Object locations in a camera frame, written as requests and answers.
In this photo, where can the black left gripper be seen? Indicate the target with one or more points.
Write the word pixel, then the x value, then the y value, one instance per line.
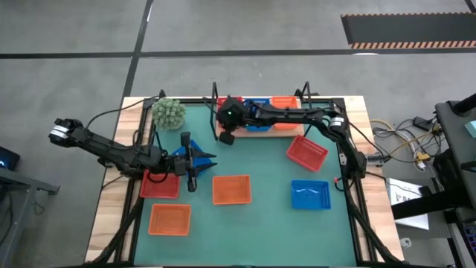
pixel 189 164

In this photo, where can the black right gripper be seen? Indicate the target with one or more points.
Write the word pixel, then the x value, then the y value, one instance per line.
pixel 231 113

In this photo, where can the blue plastic mesh basket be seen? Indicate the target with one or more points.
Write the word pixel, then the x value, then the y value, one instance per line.
pixel 202 161
pixel 258 128
pixel 310 195

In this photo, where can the red plastic mesh basket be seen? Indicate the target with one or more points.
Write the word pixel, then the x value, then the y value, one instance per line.
pixel 306 153
pixel 160 190
pixel 222 99

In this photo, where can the orange plastic mesh basket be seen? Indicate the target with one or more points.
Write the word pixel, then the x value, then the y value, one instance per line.
pixel 231 190
pixel 169 219
pixel 284 101

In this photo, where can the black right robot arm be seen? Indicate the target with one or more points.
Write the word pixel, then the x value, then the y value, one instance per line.
pixel 297 115

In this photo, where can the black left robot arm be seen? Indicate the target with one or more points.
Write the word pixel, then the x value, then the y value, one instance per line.
pixel 111 152

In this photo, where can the black metal shelf support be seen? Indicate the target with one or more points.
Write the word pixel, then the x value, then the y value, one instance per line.
pixel 307 89
pixel 214 89

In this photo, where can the wooden shelf board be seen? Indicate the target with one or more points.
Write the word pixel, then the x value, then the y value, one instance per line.
pixel 267 133

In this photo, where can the green artificial succulent plant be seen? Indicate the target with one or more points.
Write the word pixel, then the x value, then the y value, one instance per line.
pixel 169 113

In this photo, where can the green table mat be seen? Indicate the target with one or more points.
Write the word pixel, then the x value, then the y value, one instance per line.
pixel 260 231

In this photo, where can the black table clamp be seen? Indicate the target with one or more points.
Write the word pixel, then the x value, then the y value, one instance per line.
pixel 377 158

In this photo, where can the gray metal desk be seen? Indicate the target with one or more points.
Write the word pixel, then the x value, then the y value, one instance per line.
pixel 22 182

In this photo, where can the black power adapter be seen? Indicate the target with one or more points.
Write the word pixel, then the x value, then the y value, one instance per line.
pixel 422 123

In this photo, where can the black device with blue light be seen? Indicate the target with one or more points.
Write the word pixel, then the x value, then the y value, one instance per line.
pixel 9 158

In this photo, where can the black striped-edge floor mat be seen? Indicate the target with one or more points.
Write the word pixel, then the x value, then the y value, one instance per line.
pixel 409 30

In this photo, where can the white printed paper sheet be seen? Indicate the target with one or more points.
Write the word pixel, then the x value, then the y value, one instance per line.
pixel 413 222

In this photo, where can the small white object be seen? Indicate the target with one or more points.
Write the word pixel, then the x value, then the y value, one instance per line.
pixel 405 243

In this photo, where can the black equipment cart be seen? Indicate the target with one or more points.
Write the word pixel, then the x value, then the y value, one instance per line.
pixel 455 141

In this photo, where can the teal flat item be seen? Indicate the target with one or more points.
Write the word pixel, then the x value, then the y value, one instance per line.
pixel 471 129

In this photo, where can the black metal table frame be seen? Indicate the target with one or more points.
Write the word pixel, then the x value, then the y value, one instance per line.
pixel 339 103

